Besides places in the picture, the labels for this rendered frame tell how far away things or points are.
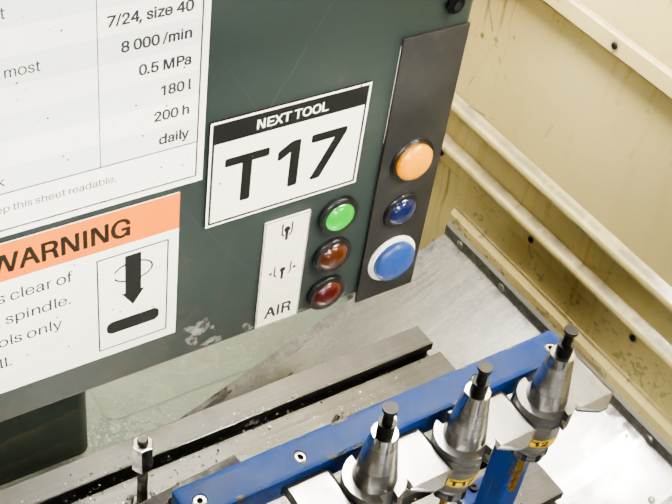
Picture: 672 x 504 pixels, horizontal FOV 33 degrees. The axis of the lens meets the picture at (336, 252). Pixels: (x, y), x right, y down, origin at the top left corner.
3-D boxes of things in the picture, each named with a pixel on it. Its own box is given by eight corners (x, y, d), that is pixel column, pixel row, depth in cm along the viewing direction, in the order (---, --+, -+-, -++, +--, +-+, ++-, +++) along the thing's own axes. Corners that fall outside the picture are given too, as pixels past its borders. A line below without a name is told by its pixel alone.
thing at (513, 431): (543, 440, 116) (545, 436, 116) (503, 460, 114) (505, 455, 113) (501, 394, 120) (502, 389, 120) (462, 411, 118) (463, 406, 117)
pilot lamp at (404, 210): (416, 222, 70) (422, 195, 69) (387, 232, 69) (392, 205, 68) (410, 216, 71) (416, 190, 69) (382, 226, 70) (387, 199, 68)
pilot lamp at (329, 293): (342, 303, 72) (346, 278, 70) (312, 314, 71) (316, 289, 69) (337, 297, 72) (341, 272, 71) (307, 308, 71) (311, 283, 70)
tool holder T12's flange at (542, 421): (550, 383, 123) (555, 368, 122) (580, 425, 119) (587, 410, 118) (501, 397, 121) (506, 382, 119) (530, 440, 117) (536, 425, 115)
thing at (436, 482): (459, 481, 111) (460, 476, 111) (416, 502, 109) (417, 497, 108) (418, 431, 115) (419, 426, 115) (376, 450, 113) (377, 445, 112)
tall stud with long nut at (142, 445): (157, 507, 141) (158, 443, 132) (136, 516, 140) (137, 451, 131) (147, 490, 142) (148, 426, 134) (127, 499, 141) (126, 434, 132)
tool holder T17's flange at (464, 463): (457, 416, 118) (462, 400, 117) (501, 452, 115) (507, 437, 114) (417, 446, 115) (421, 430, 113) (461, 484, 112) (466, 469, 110)
